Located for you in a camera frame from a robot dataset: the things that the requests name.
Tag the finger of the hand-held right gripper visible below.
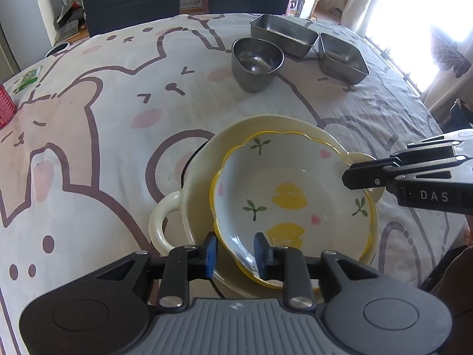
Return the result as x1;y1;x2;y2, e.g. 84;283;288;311
342;156;457;190
392;138;456;157

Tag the square steel tray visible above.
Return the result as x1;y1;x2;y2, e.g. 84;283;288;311
318;32;370;85

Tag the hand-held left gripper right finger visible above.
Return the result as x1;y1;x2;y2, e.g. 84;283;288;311
254;232;378;310

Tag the red soda can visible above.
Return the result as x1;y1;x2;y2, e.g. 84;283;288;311
0;83;17;131

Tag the person's brown clothing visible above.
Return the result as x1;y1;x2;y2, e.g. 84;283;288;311
419;244;473;355

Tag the patterned hanging garment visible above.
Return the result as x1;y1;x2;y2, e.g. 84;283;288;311
430;26;472;78

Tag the bear printed tablecloth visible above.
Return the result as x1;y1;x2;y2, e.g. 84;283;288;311
0;13;468;355

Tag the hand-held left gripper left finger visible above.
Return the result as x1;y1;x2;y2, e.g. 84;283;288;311
94;231;219;312

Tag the cream bowl with handles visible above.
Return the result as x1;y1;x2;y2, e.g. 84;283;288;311
148;114;385;292

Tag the white plate with blue rim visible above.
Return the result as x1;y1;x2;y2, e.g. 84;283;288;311
180;141;209;193

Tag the rectangular steel tray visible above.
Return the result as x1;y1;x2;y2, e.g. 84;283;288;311
250;13;319;59

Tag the floral bowl with yellow rim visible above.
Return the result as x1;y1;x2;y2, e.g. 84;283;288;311
209;130;378;290

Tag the green packet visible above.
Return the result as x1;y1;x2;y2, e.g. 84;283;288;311
14;66;42;93

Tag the round steel bowl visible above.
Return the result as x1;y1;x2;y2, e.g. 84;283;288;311
231;38;285;93

